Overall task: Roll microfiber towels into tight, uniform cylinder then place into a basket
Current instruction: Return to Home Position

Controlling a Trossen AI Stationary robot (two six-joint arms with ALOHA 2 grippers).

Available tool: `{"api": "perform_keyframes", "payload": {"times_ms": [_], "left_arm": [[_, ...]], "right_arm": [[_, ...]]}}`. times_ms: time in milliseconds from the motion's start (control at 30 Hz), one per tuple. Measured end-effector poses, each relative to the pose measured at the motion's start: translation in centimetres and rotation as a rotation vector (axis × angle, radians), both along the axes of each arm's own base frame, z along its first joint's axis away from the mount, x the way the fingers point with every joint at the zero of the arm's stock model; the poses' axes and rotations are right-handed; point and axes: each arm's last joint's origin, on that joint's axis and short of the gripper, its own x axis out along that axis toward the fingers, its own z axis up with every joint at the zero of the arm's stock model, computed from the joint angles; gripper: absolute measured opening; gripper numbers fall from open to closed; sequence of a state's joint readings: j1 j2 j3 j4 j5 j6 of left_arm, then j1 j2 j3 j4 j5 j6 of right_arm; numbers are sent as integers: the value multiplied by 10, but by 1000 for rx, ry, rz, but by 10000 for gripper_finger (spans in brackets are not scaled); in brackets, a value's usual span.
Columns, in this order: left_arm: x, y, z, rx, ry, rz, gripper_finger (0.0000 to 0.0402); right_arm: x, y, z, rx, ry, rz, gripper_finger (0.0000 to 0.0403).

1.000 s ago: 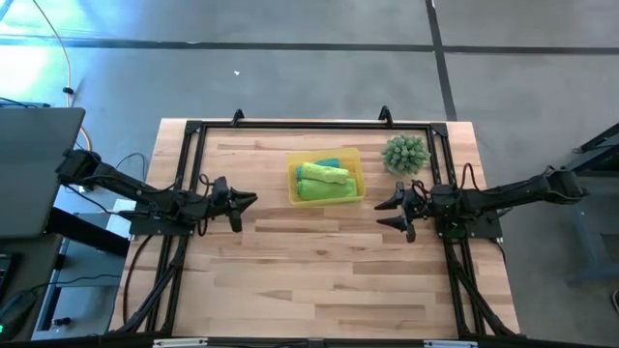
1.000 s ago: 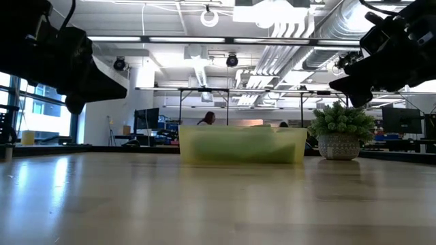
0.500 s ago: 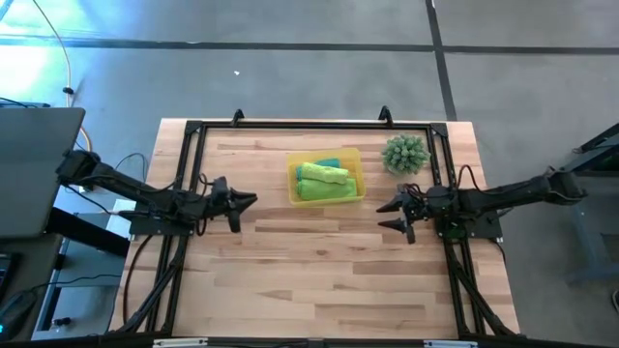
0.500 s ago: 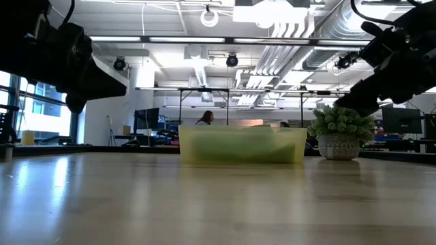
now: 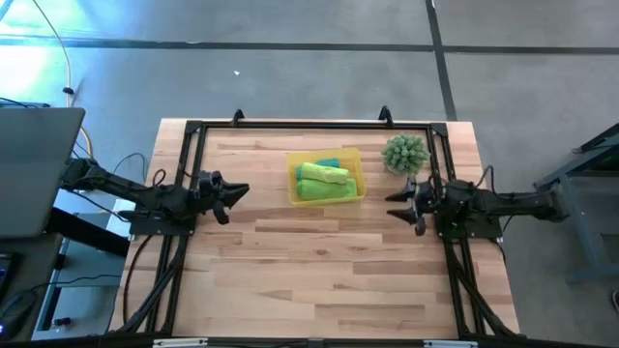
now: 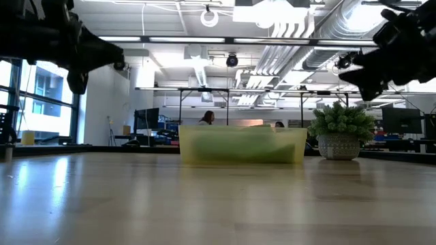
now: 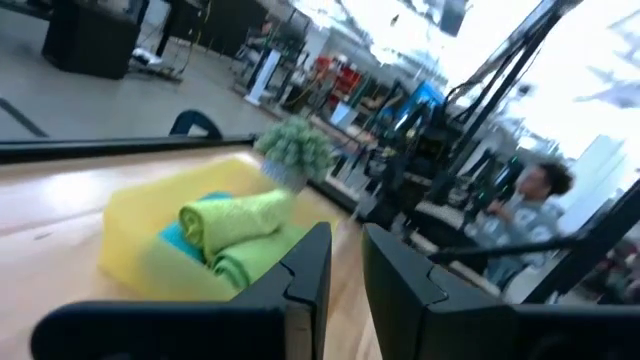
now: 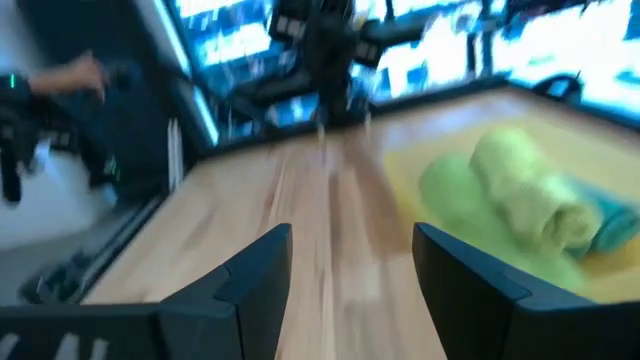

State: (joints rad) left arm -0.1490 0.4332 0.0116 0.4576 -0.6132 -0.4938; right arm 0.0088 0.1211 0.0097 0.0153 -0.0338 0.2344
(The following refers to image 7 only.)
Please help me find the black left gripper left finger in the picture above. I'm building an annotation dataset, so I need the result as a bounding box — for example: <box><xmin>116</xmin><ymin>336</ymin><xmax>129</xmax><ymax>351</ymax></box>
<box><xmin>30</xmin><ymin>222</ymin><xmax>333</xmax><ymax>360</ymax></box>

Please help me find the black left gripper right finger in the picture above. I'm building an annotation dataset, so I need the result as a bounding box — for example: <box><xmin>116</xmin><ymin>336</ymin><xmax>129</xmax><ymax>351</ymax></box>
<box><xmin>362</xmin><ymin>223</ymin><xmax>640</xmax><ymax>360</ymax></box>

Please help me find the teal microfiber towel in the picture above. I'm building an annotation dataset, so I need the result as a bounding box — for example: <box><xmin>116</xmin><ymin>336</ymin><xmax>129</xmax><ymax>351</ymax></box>
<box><xmin>158</xmin><ymin>191</ymin><xmax>235</xmax><ymax>265</ymax></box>

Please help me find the yellow plastic basket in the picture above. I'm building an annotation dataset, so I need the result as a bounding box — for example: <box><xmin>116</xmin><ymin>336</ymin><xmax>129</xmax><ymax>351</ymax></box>
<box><xmin>97</xmin><ymin>154</ymin><xmax>347</xmax><ymax>303</ymax></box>

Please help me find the person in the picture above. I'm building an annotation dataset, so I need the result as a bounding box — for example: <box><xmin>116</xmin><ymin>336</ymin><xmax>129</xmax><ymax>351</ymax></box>
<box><xmin>464</xmin><ymin>159</ymin><xmax>577</xmax><ymax>292</ymax></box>

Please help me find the artificial plant in white pot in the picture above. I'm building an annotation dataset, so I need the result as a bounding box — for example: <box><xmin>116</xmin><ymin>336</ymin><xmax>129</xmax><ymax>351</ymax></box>
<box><xmin>253</xmin><ymin>115</ymin><xmax>336</xmax><ymax>195</ymax></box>

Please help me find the blue lit screen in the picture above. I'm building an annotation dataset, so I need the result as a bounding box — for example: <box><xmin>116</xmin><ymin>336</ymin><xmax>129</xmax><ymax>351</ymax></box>
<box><xmin>392</xmin><ymin>79</ymin><xmax>447</xmax><ymax>132</ymax></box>

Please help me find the white floor sign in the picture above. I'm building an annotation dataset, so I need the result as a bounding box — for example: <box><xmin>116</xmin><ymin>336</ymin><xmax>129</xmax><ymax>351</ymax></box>
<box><xmin>243</xmin><ymin>47</ymin><xmax>282</xmax><ymax>107</ymax></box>

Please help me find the black cabinet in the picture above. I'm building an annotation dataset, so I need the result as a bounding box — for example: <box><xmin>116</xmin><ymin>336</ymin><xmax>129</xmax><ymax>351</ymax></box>
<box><xmin>41</xmin><ymin>0</ymin><xmax>142</xmax><ymax>81</ymax></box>

